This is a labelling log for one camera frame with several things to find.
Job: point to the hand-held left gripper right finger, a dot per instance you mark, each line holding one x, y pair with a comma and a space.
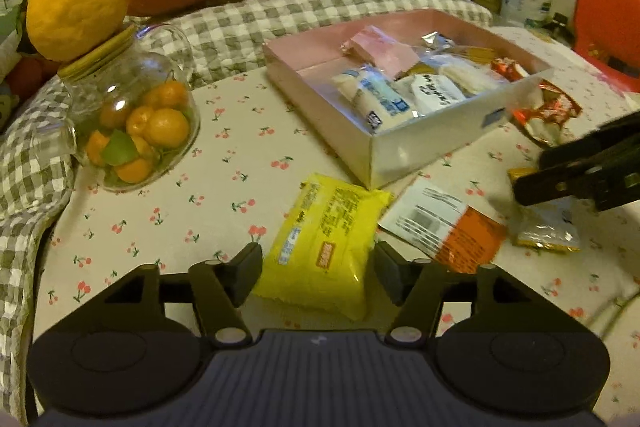
387, 272

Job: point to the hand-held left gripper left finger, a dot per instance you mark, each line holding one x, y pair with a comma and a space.
250, 268

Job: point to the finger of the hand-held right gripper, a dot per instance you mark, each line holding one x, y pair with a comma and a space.
560, 182
590, 142

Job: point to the golden foil snack packet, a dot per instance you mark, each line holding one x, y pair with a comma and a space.
545, 227

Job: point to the yellow snack packet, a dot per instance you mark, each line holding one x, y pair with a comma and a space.
325, 247

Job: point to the white orange cracker packet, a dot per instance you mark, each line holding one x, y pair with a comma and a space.
430, 217

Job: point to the pink cardboard box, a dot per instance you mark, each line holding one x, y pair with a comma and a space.
390, 152

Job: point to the clear rice cracker packet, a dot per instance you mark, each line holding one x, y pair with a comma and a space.
470, 74

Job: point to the clear orange wafer packet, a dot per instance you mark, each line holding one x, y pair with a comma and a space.
477, 53

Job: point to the white snack packet black print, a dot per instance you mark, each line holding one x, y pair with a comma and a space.
435, 93

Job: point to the silver blue snack packet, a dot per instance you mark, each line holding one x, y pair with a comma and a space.
435, 39

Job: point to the pink snack packet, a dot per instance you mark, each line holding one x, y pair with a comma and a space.
380, 49

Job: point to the red snack packet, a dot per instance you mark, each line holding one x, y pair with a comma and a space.
547, 114
507, 68

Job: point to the red plastic chair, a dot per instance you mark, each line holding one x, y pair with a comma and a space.
605, 17

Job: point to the pile of kumquats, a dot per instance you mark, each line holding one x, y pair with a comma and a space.
160, 127

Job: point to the blue white snack packet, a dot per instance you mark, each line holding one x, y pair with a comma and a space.
370, 94

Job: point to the glass jar with wooden lid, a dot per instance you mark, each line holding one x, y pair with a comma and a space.
145, 67

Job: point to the grey white checked blanket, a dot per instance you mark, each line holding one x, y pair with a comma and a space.
300, 2

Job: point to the large yellow citrus fruit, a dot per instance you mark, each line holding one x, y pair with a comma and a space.
75, 7

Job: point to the green printed cushion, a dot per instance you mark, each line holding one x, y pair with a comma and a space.
7, 32

